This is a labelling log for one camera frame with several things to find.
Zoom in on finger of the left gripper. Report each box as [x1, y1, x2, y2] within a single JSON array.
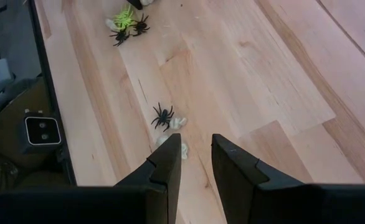
[[126, 0, 144, 11]]

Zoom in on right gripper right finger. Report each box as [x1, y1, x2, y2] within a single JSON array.
[[212, 133, 365, 224]]

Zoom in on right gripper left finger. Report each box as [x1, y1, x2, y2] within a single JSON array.
[[0, 133, 183, 224]]

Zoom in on green plastic spider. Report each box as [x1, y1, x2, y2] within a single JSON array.
[[113, 5, 136, 31]]

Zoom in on black plastic spider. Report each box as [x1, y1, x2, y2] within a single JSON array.
[[151, 101, 176, 133], [109, 28, 131, 47], [131, 14, 151, 37]]

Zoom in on black table-level camera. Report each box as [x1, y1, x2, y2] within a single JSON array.
[[22, 108, 62, 155]]

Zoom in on black aluminium table frame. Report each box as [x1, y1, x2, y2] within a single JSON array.
[[26, 0, 77, 187]]

